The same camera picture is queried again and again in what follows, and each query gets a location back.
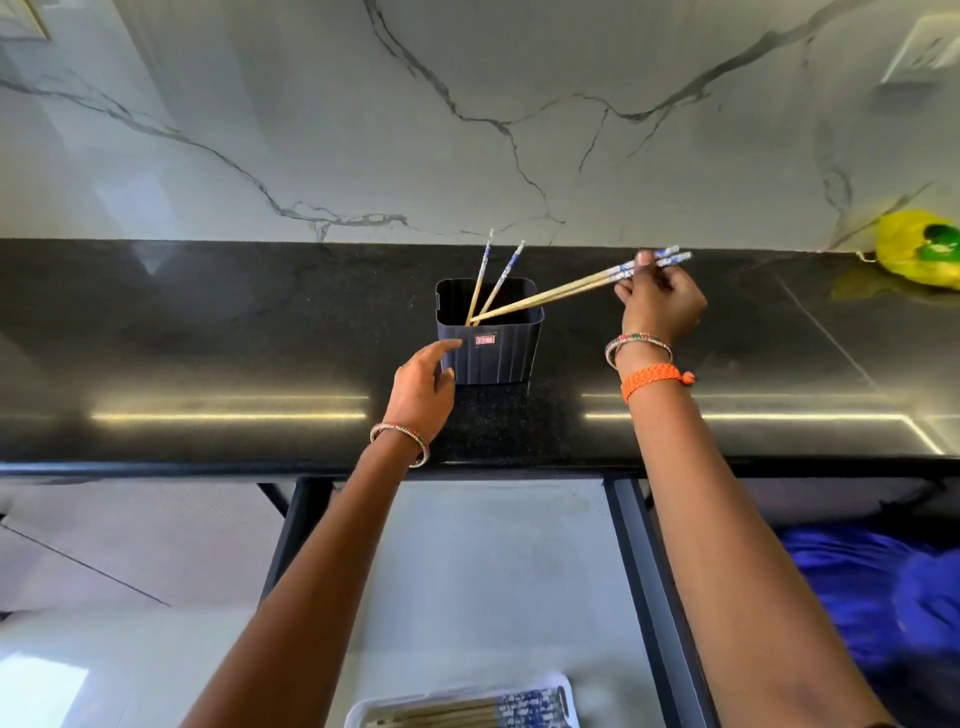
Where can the person's right hand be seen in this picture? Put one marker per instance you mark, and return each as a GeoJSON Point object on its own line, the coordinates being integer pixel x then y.
{"type": "Point", "coordinates": [664, 311]}

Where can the person's left hand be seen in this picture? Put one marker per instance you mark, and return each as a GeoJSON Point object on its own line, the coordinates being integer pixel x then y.
{"type": "Point", "coordinates": [414, 394]}

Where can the person's right thumb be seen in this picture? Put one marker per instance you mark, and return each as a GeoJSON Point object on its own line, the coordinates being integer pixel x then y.
{"type": "Point", "coordinates": [625, 292]}

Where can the person's left thumb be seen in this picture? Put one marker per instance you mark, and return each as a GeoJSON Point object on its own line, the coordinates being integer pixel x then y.
{"type": "Point", "coordinates": [448, 379]}

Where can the dark ribbed plastic container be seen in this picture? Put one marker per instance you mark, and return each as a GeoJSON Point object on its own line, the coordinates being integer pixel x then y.
{"type": "Point", "coordinates": [495, 356]}

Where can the wooden chopstick blue patterned end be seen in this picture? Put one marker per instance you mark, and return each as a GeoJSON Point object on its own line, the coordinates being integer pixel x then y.
{"type": "Point", "coordinates": [555, 289]}
{"type": "Point", "coordinates": [480, 277]}
{"type": "Point", "coordinates": [504, 274]}
{"type": "Point", "coordinates": [559, 294]}

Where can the person's right forearm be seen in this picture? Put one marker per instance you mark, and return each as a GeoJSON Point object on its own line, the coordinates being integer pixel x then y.
{"type": "Point", "coordinates": [720, 547]}

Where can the person's left forearm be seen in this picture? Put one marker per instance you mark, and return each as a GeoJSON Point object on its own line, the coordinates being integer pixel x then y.
{"type": "Point", "coordinates": [315, 600]}

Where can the beaded metal bangle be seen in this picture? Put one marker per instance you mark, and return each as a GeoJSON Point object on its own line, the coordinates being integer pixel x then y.
{"type": "Point", "coordinates": [637, 341]}
{"type": "Point", "coordinates": [415, 442]}

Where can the orange braided wristband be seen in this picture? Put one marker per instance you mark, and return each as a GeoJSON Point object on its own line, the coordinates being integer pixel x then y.
{"type": "Point", "coordinates": [651, 377]}

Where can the black metal table leg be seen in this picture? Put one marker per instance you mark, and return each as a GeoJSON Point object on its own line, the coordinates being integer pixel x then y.
{"type": "Point", "coordinates": [296, 525]}
{"type": "Point", "coordinates": [656, 600]}

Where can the yellow green plastic bag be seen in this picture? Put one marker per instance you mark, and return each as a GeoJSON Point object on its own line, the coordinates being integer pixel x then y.
{"type": "Point", "coordinates": [911, 251]}

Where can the bundle of patterned chopsticks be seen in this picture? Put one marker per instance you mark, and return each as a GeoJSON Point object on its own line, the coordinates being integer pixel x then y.
{"type": "Point", "coordinates": [480, 711]}

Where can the white plastic tray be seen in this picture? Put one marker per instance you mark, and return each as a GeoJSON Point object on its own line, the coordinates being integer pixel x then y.
{"type": "Point", "coordinates": [356, 709]}

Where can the blue cloth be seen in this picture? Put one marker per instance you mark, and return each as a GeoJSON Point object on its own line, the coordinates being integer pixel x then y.
{"type": "Point", "coordinates": [862, 592]}

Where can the white wall socket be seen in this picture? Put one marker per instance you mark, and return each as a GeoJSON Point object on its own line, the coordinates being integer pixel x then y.
{"type": "Point", "coordinates": [926, 49]}

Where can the framed wall fixture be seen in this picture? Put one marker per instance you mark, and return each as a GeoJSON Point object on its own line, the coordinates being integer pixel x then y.
{"type": "Point", "coordinates": [22, 19]}

